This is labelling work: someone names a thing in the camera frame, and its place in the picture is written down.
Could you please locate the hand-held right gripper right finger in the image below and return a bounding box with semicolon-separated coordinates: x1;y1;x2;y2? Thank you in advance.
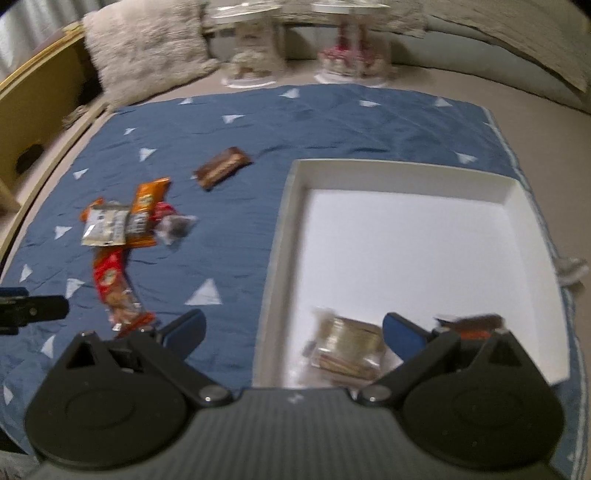
358;311;533;408

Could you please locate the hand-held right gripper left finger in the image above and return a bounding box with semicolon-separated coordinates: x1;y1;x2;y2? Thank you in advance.
65;309;232;409

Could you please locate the clear biscuit packet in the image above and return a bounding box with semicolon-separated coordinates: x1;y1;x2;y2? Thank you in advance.
302;308;387;382

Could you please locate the dark brown snack bar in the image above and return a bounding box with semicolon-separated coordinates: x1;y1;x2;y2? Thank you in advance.
434;314;507;340

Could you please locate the long red snack packet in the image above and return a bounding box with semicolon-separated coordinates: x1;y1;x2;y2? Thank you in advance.
91;247;157;334

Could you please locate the white shallow cardboard box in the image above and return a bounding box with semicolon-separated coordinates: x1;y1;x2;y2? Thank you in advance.
253;158;570;400

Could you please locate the dark grey candy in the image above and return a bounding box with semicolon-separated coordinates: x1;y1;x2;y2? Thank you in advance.
154;213;199;248

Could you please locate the silver snack packet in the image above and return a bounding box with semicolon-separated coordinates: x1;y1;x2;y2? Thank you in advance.
81;205;132;247

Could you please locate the brown chocolate bar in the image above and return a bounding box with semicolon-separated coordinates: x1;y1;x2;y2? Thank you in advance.
193;147;253;192

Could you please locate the crumpled white plastic bag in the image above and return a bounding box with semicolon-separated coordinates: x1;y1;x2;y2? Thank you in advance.
556;256;591;289

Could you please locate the blue quilted triangle-print blanket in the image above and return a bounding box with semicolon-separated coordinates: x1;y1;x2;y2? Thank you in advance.
0;83;583;480

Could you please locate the grey curtain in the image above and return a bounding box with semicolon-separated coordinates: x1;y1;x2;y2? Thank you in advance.
0;0;85;70

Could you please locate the fluffy beige pillow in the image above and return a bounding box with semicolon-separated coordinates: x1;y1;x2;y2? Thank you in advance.
83;0;221;110

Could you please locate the white doll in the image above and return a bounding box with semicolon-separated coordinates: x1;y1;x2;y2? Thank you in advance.
228;23;278;79

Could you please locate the red dressed doll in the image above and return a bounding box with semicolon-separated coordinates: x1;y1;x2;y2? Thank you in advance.
318;21;387;77

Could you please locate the clear display case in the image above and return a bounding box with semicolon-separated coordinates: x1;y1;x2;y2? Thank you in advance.
210;2;290;88
311;0;394;86

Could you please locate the grey duvet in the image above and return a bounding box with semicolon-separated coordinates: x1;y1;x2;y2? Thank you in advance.
388;14;591;112

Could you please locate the beige textured throw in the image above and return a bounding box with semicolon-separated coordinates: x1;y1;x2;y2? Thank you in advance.
425;0;591;93
277;0;429;38

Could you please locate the yellow wooden bed frame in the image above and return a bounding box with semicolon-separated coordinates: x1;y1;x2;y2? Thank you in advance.
0;25;110;287

